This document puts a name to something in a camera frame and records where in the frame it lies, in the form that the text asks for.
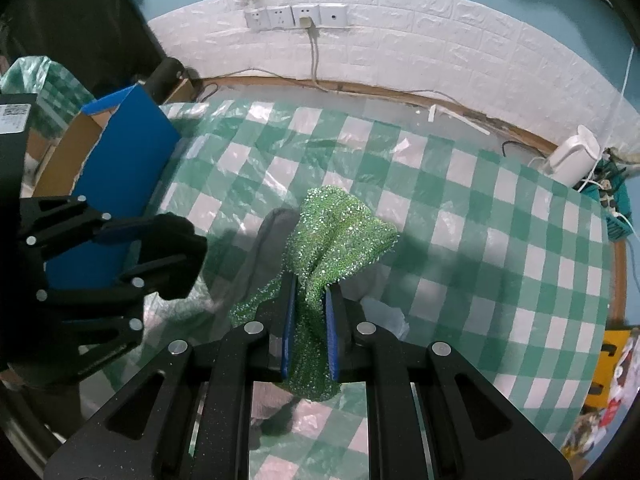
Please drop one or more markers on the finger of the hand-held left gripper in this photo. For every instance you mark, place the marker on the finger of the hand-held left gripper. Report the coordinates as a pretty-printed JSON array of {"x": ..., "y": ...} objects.
[
  {"x": 75, "y": 225},
  {"x": 90, "y": 305}
]

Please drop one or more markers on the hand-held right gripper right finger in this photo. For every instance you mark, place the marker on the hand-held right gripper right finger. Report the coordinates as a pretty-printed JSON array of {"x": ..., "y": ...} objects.
[{"x": 332, "y": 332}]

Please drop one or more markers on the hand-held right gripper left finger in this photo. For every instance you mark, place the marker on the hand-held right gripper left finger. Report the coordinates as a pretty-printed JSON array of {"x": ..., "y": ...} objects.
[{"x": 287, "y": 320}]

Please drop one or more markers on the white patterned sock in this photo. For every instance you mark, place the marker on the white patterned sock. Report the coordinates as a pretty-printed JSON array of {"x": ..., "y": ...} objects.
[{"x": 385, "y": 316}]

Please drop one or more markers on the blue cardboard box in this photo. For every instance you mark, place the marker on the blue cardboard box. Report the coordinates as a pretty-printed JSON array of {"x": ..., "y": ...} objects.
[{"x": 125, "y": 150}]

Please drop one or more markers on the green sparkly cloth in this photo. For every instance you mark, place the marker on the green sparkly cloth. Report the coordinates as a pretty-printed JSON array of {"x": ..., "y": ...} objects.
[{"x": 340, "y": 240}]

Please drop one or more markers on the crumpled checkered plastic sheet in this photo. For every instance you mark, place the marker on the crumpled checkered plastic sheet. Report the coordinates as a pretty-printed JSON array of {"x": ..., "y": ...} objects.
[{"x": 55, "y": 85}]

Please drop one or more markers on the green checkered tablecloth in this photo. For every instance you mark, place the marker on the green checkered tablecloth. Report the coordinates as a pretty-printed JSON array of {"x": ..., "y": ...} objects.
[{"x": 450, "y": 260}]

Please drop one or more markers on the dark hanging cloth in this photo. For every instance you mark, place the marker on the dark hanging cloth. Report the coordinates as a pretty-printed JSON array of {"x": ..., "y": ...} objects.
[{"x": 60, "y": 10}]

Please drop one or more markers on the black cylinder device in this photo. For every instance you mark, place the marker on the black cylinder device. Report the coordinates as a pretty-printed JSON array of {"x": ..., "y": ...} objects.
[{"x": 165, "y": 77}]

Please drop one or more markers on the white plastic strip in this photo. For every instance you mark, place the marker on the white plastic strip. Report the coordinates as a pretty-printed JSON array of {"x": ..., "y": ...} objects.
[{"x": 460, "y": 120}]

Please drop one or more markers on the yellow object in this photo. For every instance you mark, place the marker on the yellow object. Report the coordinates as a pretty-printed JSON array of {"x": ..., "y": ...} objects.
[{"x": 607, "y": 360}]

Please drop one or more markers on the colourful plastic bag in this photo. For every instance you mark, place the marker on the colourful plastic bag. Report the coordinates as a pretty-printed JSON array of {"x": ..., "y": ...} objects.
[{"x": 595, "y": 425}]

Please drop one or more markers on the white electric kettle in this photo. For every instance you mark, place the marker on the white electric kettle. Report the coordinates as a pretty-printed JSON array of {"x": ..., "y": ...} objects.
[{"x": 575, "y": 155}]

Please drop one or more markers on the white wall socket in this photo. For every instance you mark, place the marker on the white wall socket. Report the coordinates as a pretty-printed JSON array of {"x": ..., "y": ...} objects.
[
  {"x": 257, "y": 19},
  {"x": 281, "y": 17},
  {"x": 333, "y": 15},
  {"x": 306, "y": 11}
]

